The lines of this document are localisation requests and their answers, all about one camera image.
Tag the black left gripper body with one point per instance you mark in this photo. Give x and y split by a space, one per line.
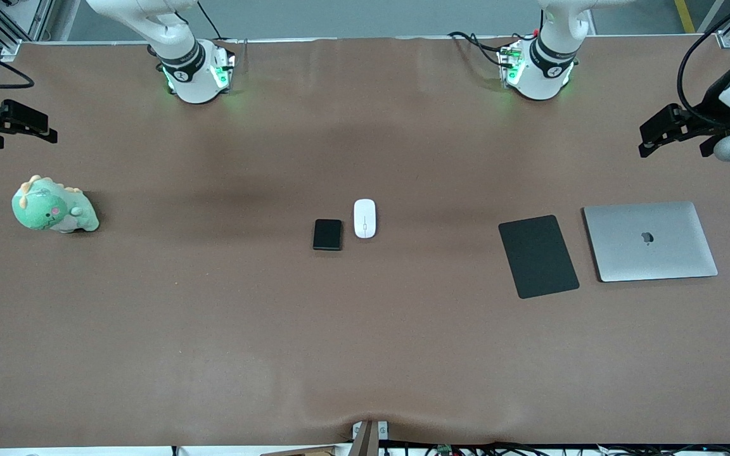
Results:
709 113

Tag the white computer mouse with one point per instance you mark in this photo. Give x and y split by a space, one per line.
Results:
365 218

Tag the black phone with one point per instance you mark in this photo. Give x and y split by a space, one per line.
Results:
327 234

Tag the black mouse pad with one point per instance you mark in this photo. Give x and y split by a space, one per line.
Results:
538 256

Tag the green dinosaur plush toy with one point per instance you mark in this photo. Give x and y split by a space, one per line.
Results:
48 206

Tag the silver laptop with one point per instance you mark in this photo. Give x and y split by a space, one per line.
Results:
650 242

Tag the brown table cover mat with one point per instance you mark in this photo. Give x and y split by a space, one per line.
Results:
365 348

